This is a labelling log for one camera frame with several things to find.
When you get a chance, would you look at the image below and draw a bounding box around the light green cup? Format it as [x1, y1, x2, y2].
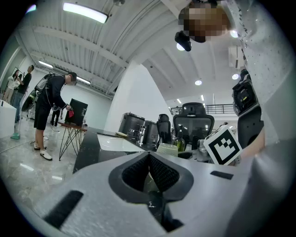
[156, 143, 179, 158]

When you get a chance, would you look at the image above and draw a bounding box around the black mesh office chair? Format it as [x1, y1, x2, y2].
[173, 102, 216, 150]
[156, 113, 173, 146]

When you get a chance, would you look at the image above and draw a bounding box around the person's right forearm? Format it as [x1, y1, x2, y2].
[240, 128, 266, 164]

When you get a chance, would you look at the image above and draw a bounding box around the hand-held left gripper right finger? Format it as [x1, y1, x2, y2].
[148, 151, 253, 237]

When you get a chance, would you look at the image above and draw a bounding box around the teal mop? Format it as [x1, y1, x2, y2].
[10, 110, 24, 141]

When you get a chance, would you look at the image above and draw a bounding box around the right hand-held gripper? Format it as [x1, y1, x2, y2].
[203, 78, 265, 166]

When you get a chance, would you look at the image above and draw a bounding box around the person's light speckled shirt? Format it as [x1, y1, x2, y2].
[217, 0, 296, 237]

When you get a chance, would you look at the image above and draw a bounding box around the white ceiling air conditioner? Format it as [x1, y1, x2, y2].
[228, 45, 246, 70]

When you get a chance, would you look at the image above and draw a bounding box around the black box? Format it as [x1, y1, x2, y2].
[64, 98, 89, 127]

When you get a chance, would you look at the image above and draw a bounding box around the black head-worn camera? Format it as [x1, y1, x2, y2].
[174, 31, 192, 52]

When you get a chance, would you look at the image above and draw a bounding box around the white cabinet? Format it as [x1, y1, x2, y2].
[0, 100, 18, 139]

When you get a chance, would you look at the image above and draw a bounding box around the chrome faucet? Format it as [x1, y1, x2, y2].
[128, 126, 147, 146]

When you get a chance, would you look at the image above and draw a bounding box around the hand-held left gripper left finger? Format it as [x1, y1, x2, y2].
[30, 151, 170, 237]

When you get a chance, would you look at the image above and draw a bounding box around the black metal railing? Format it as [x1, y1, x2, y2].
[169, 104, 234, 116]

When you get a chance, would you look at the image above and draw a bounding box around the dark green glass bottle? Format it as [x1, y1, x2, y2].
[173, 125, 186, 153]

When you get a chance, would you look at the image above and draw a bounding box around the wooden table with wire legs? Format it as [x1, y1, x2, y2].
[57, 121, 88, 161]

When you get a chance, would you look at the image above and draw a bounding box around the white rectangular sink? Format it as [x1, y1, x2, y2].
[97, 133, 147, 153]

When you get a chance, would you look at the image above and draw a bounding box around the long ceiling tube light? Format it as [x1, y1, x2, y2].
[37, 60, 54, 69]
[76, 76, 92, 85]
[62, 2, 109, 24]

